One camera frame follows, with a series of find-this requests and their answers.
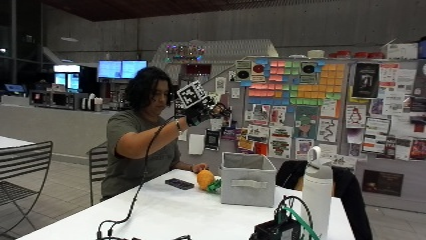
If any person in gray t-shirt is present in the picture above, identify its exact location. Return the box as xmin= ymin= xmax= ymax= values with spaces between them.
xmin=100 ymin=65 xmax=210 ymax=202

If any black portrait poster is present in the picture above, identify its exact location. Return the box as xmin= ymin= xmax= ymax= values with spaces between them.
xmin=351 ymin=62 xmax=381 ymax=99

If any black glove cable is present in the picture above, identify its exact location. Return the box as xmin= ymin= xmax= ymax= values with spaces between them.
xmin=94 ymin=114 xmax=193 ymax=240

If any black looped cable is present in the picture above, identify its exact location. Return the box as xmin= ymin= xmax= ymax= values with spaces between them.
xmin=273 ymin=195 xmax=315 ymax=234

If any blue wall monitor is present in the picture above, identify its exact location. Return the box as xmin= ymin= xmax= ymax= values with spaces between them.
xmin=97 ymin=60 xmax=124 ymax=80
xmin=121 ymin=59 xmax=149 ymax=80

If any black jacket on chair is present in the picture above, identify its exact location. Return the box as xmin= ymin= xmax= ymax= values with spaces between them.
xmin=274 ymin=159 xmax=374 ymax=240

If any lit drinks fridge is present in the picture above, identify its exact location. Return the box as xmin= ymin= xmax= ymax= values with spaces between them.
xmin=52 ymin=64 xmax=84 ymax=94

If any white cardboard box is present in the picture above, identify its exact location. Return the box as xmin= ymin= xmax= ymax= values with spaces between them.
xmin=385 ymin=42 xmax=421 ymax=61

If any black electronics box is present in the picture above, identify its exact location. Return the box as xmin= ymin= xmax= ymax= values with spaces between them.
xmin=249 ymin=218 xmax=303 ymax=240

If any white marker cube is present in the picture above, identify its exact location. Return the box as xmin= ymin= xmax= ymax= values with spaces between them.
xmin=176 ymin=80 xmax=208 ymax=109

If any gray fabric storage box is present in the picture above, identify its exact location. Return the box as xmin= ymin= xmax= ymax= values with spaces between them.
xmin=218 ymin=151 xmax=278 ymax=208

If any green cable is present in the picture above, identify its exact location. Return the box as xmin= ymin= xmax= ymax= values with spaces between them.
xmin=281 ymin=206 xmax=322 ymax=240

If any dark landscape poster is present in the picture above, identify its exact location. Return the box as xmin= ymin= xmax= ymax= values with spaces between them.
xmin=361 ymin=169 xmax=405 ymax=197

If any stack of white cups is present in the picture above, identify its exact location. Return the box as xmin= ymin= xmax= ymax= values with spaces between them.
xmin=81 ymin=93 xmax=104 ymax=113

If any black flat remote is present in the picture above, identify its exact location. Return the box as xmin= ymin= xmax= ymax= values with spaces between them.
xmin=164 ymin=177 xmax=196 ymax=191

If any gray service counter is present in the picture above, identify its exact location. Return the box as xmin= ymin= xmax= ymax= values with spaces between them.
xmin=0 ymin=95 xmax=117 ymax=158

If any black metal slatted chair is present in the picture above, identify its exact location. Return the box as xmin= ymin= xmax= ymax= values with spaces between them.
xmin=0 ymin=140 xmax=54 ymax=238
xmin=86 ymin=142 xmax=109 ymax=207

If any orange and green plush toy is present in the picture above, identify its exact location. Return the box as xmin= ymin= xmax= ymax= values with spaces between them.
xmin=196 ymin=169 xmax=222 ymax=194

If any white water bottle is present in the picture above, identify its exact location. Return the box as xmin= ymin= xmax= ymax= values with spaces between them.
xmin=299 ymin=145 xmax=334 ymax=240

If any group of coloured sticky notes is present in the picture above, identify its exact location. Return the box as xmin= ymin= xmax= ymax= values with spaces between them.
xmin=238 ymin=58 xmax=347 ymax=113

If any gray notice board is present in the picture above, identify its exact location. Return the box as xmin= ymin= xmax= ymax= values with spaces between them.
xmin=177 ymin=56 xmax=426 ymax=214

